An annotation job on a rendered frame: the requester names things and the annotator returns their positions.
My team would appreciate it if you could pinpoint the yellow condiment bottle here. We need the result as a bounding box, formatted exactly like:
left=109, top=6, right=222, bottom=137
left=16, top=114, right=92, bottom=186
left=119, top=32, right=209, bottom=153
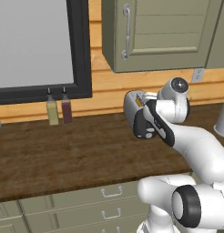
left=46, top=87, right=60, bottom=127

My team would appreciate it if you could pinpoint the grey wall socket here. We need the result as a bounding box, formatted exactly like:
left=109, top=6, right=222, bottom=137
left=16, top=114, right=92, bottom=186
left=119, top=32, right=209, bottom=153
left=191, top=68, right=205, bottom=84

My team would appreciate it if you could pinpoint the black framed window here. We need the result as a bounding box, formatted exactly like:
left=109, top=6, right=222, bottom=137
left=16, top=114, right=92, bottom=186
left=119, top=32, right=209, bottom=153
left=0, top=0, right=94, bottom=106

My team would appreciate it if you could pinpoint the silver drawer handle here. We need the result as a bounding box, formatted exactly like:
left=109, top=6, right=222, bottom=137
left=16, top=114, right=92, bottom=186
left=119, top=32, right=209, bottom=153
left=101, top=226, right=121, bottom=233
left=100, top=185, right=124, bottom=198
left=101, top=208, right=122, bottom=220

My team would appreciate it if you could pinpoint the green base cupboard door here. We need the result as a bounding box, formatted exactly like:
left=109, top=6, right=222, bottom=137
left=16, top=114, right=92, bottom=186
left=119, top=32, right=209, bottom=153
left=0, top=200, right=29, bottom=233

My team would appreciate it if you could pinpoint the bread slice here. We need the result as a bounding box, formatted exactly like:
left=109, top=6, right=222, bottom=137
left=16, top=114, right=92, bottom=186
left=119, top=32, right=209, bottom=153
left=135, top=94, right=144, bottom=107

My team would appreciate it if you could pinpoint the green wall cupboard door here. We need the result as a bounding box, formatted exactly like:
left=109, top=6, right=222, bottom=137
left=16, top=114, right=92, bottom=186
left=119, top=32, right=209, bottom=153
left=205, top=0, right=224, bottom=70
left=101, top=0, right=224, bottom=74

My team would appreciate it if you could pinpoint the dark red condiment bottle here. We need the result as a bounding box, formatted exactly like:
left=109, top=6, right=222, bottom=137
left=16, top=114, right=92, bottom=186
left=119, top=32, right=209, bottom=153
left=61, top=86, right=74, bottom=125

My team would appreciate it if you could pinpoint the white cone-shaped container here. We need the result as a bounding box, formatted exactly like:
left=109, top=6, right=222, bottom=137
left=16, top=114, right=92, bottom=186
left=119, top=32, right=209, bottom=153
left=213, top=92, right=224, bottom=137

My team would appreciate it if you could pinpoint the silver cupboard door handle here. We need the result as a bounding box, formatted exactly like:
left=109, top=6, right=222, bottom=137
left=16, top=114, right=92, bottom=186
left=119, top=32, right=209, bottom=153
left=120, top=3, right=132, bottom=61

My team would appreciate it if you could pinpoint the green drawer front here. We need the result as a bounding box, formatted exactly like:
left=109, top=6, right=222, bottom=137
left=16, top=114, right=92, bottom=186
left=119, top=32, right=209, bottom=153
left=25, top=202, right=152, bottom=231
left=18, top=180, right=143, bottom=213
left=53, top=216, right=149, bottom=233

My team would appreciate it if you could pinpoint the silver toaster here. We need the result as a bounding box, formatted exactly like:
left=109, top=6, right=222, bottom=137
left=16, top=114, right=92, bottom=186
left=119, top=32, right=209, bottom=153
left=122, top=88, right=158, bottom=140

